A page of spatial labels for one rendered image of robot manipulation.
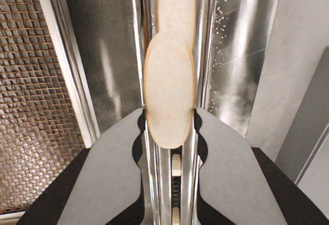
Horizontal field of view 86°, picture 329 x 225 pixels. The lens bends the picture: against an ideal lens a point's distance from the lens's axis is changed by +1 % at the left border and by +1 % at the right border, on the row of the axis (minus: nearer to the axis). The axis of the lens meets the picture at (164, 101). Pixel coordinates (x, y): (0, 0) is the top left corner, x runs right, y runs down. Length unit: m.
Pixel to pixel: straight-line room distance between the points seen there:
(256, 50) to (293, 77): 0.10
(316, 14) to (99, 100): 0.29
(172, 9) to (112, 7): 0.08
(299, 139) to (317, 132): 0.03
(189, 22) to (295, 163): 0.25
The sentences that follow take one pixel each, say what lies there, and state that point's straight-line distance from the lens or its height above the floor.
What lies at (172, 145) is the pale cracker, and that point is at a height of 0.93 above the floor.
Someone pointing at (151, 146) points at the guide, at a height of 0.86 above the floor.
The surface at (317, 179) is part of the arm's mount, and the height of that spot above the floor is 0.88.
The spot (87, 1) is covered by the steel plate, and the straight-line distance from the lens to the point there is 0.24.
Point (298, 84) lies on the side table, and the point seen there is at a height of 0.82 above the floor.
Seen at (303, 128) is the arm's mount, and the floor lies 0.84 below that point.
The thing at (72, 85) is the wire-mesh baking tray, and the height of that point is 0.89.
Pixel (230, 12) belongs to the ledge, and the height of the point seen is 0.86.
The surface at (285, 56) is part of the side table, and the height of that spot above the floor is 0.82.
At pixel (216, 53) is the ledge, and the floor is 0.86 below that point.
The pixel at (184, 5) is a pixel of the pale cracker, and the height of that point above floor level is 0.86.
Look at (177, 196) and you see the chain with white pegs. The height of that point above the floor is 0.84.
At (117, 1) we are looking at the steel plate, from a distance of 0.23.
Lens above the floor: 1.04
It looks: 61 degrees down
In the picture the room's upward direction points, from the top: 176 degrees counter-clockwise
